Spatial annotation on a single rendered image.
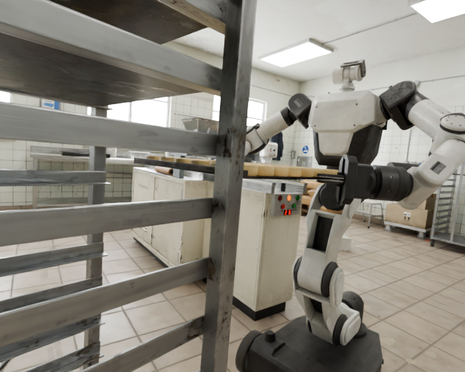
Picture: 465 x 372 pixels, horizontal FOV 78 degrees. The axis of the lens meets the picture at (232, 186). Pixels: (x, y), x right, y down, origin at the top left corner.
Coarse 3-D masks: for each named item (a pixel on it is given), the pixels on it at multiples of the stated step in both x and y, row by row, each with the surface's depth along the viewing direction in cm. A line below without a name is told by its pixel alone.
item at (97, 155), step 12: (96, 108) 68; (96, 156) 70; (96, 168) 70; (96, 192) 71; (96, 240) 72; (96, 264) 73; (96, 276) 74; (84, 336) 76; (96, 336) 76; (96, 360) 76
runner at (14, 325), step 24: (192, 264) 40; (96, 288) 31; (120, 288) 33; (144, 288) 35; (168, 288) 38; (24, 312) 26; (48, 312) 27; (72, 312) 29; (96, 312) 31; (0, 336) 25; (24, 336) 26
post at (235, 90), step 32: (256, 0) 39; (224, 64) 39; (224, 96) 39; (224, 128) 40; (224, 160) 40; (224, 192) 40; (224, 224) 40; (224, 256) 41; (224, 288) 41; (224, 320) 42; (224, 352) 43
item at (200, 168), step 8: (136, 160) 76; (144, 160) 73; (152, 160) 71; (160, 160) 68; (176, 168) 64; (184, 168) 62; (192, 168) 60; (200, 168) 58; (208, 168) 56; (248, 176) 50; (256, 176) 52; (264, 176) 53; (272, 176) 55; (280, 176) 57; (288, 176) 59
